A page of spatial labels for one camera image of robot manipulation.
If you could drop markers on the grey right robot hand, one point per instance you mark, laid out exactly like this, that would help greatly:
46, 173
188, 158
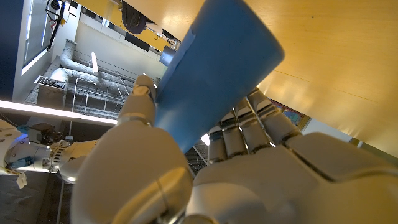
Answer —
76, 155

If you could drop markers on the wall monitor screen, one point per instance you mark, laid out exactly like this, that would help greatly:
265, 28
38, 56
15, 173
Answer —
168, 56

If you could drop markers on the long ceiling light strip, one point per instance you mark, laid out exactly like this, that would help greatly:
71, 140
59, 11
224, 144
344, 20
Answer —
46, 112

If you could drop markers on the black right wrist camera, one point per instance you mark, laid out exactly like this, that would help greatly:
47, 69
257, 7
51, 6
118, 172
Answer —
43, 133

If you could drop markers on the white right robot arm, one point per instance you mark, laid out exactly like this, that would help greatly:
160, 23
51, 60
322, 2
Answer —
21, 155

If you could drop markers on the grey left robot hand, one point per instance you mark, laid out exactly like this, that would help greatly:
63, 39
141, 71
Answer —
248, 193

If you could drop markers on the silver ventilation duct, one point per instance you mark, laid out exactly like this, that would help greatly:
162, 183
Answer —
74, 70

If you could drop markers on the blue metal bottle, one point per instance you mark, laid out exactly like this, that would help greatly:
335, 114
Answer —
214, 68

